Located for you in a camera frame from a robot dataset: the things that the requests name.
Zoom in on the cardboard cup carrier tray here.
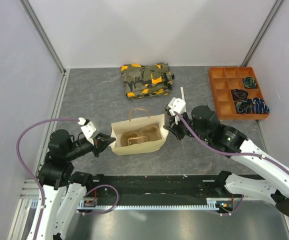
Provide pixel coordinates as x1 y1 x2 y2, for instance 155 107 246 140
120 124 162 147

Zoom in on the blue yellow rolled sock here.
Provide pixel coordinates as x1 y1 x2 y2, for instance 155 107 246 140
242 76 258 89

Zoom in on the dark blue patterned sock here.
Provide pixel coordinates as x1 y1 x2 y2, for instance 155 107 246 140
235 99 253 114

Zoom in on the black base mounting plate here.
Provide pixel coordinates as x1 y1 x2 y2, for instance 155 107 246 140
82 174 240 207

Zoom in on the white slotted cable duct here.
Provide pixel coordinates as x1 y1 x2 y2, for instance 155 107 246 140
77 198 219 211

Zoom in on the right aluminium frame post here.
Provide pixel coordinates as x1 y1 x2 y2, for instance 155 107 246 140
240 0 285 67

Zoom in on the brown paper bag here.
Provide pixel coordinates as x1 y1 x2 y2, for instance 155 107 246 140
110 107 169 156

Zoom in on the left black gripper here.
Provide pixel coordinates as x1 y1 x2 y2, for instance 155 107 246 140
65 131 116 160

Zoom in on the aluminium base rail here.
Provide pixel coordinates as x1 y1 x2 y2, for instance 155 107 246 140
19 178 289 201

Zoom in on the white wrapped straw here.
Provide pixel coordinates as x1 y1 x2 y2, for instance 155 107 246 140
180 86 185 101

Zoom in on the orange compartment organizer tray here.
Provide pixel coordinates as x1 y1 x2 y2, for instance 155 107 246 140
208 66 270 120

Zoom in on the blue white striped sock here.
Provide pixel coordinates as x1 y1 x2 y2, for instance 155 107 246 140
251 97 270 114

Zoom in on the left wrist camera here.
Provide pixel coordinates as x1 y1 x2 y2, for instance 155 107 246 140
77 117 99 145

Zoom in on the purple cable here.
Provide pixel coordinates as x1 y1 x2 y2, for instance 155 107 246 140
16 117 84 240
175 112 289 216

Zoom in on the aluminium frame post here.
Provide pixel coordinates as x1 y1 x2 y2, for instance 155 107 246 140
19 0 66 76
240 0 285 67

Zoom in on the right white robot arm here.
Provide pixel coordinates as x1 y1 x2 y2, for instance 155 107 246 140
164 98 289 217

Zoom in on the dark brown rolled sock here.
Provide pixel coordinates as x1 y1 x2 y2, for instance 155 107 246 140
231 89 249 101

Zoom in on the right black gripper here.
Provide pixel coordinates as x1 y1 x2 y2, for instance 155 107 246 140
164 109 210 142

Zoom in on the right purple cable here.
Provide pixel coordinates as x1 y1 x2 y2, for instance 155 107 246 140
175 112 289 216

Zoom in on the camouflage folded cloth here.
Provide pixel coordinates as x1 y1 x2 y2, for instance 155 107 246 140
120 62 175 100

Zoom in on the left aluminium frame post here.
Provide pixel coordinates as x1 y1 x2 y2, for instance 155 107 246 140
19 0 66 76

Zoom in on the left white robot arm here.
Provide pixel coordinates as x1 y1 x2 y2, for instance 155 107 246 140
27 129 116 240

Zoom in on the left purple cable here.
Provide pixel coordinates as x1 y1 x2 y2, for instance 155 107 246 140
16 117 84 240

